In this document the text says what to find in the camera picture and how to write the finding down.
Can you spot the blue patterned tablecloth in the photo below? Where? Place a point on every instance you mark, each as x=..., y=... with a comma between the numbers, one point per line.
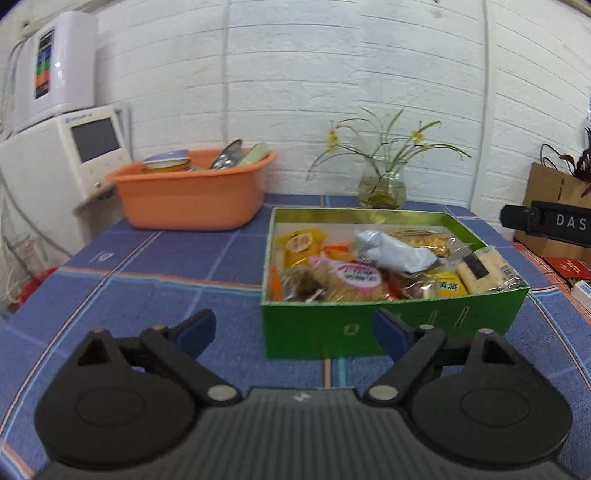
x=128, y=279

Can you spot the yellow cake packet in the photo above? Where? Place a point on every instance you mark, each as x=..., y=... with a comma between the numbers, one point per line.
x=449, y=284

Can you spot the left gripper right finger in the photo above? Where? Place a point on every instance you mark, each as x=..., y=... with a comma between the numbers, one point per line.
x=475, y=400

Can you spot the brown paper bag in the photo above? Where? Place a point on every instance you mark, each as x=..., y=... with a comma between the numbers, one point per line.
x=551, y=185

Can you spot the red booklet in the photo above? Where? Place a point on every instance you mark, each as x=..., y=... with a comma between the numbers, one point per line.
x=570, y=269

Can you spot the white machine with screen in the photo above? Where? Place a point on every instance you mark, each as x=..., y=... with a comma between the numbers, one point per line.
x=69, y=157

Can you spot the white plain snack packet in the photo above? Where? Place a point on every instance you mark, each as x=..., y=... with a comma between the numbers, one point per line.
x=381, y=250

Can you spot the orange plastic basin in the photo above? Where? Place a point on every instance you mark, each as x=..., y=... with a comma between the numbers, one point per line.
x=198, y=200

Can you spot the purple leaf plant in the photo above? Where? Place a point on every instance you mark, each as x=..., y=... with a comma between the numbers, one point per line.
x=580, y=169

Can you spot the glass vase with orchid plant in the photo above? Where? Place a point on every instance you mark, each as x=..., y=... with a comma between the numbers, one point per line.
x=383, y=151

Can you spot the yellow snack packet in box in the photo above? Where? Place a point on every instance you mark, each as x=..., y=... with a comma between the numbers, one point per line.
x=300, y=245

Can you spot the rice cracker packet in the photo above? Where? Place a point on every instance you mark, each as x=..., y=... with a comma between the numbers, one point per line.
x=486, y=270

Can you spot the white water purifier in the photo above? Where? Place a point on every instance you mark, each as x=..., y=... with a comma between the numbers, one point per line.
x=55, y=71

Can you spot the tin can in basin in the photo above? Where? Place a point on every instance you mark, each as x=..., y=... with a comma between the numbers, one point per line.
x=171, y=161

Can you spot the pink peanut snack packet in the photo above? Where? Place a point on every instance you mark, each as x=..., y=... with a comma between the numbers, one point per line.
x=348, y=282

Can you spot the green cardboard box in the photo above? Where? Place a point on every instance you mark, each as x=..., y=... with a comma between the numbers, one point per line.
x=298, y=325

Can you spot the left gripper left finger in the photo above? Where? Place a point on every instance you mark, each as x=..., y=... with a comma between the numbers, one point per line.
x=119, y=402

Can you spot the orange apple chips packet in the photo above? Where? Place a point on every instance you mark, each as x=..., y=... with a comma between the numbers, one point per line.
x=338, y=252

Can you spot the clear galette cookie packet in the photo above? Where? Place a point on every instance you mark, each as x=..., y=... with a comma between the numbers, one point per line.
x=437, y=242

